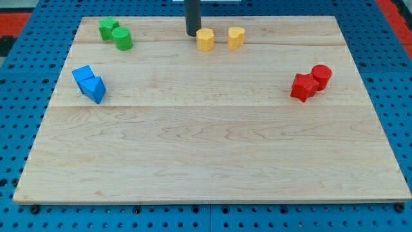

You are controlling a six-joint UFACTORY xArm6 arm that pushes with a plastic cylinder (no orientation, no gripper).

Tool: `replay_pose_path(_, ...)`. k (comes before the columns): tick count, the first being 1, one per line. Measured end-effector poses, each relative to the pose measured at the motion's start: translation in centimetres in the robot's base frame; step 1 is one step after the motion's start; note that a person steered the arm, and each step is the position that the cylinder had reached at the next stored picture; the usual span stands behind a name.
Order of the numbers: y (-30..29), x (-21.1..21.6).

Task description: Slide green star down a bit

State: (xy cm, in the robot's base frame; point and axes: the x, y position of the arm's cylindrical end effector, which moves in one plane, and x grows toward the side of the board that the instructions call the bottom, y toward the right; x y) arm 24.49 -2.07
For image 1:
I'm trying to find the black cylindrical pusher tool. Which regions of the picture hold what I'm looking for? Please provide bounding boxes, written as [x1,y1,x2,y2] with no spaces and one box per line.
[184,0,201,37]

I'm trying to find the red star block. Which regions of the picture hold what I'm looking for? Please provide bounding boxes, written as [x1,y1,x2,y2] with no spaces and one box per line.
[290,73,319,102]

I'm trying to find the yellow heart block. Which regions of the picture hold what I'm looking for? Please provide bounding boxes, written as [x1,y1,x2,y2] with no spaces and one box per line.
[227,26,246,50]

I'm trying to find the yellow pentagon block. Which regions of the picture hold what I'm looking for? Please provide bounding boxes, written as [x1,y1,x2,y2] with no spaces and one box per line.
[196,28,214,52]

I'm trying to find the red cylinder block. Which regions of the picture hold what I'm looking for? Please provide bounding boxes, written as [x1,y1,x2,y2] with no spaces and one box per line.
[311,64,332,91]

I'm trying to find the blue cube block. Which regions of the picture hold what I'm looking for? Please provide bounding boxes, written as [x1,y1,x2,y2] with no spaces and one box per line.
[71,65,95,93]

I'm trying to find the blue triangle block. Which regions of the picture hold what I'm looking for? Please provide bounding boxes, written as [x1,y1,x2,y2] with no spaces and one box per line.
[79,77,106,104]

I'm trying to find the green cylinder block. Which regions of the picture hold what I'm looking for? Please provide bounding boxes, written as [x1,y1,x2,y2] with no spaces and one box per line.
[112,26,133,51]

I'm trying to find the green star block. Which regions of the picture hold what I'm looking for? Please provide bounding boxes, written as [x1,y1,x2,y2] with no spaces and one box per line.
[98,16,120,41]

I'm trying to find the light wooden board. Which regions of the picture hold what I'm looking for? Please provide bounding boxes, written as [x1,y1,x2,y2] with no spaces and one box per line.
[14,16,411,205]

